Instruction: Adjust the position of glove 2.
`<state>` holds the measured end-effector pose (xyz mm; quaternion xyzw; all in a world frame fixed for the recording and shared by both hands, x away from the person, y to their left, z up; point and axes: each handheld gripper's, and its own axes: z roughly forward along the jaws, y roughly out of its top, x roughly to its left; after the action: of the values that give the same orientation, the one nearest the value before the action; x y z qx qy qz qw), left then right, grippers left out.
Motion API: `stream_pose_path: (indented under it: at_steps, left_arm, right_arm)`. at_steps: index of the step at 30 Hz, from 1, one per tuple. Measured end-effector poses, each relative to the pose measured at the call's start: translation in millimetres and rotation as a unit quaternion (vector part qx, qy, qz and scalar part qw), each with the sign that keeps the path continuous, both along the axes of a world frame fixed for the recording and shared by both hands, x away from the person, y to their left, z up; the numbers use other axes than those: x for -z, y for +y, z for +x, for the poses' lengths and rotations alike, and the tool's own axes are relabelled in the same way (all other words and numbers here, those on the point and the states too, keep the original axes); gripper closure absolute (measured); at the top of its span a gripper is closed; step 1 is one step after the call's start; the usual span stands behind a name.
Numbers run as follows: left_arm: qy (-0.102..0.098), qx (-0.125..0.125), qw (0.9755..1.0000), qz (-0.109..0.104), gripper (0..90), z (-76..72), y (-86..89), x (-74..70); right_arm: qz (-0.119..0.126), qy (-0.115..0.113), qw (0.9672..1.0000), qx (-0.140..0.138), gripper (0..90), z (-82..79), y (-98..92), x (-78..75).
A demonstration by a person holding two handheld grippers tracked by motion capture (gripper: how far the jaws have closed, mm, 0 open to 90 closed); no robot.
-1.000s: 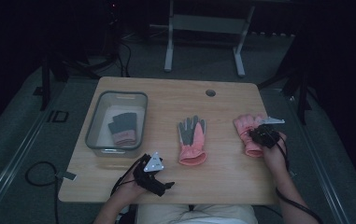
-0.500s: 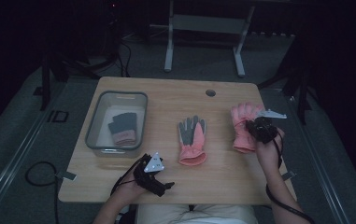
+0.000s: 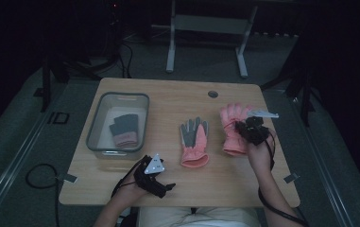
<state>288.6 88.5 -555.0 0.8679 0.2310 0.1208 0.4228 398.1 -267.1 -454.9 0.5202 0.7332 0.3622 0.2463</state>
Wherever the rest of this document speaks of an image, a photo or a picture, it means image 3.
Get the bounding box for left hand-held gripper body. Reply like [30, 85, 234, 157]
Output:
[133, 153, 170, 199]

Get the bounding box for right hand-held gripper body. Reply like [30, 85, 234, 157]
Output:
[243, 109, 280, 147]

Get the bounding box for pink padded glove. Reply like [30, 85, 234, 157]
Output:
[219, 102, 255, 157]

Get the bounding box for pink glove grey palm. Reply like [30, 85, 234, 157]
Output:
[180, 116, 210, 169]

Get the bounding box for grey pink sock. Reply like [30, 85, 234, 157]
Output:
[109, 113, 140, 146]

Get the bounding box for grey plastic bin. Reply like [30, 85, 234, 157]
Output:
[85, 91, 150, 160]

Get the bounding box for person's right hand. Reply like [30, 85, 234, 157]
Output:
[247, 137, 276, 174]

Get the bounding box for person's left hand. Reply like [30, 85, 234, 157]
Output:
[114, 174, 151, 206]

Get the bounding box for person's beige pants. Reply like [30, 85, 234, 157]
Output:
[138, 206, 261, 227]

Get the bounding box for black stand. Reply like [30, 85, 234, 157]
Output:
[34, 53, 103, 114]
[261, 31, 319, 127]

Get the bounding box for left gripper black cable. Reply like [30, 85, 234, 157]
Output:
[111, 160, 145, 199]

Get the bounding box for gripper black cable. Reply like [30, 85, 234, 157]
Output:
[257, 128, 310, 227]
[111, 160, 145, 199]

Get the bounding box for grey metal bracket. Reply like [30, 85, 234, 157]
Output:
[56, 172, 78, 184]
[283, 172, 300, 184]

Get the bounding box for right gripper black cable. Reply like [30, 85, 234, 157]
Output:
[257, 128, 310, 227]

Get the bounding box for black floor cable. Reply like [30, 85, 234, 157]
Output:
[25, 163, 61, 227]

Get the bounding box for white metal desk frame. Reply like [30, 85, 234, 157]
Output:
[165, 0, 259, 79]

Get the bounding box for black background cables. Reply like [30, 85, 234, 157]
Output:
[116, 41, 134, 79]

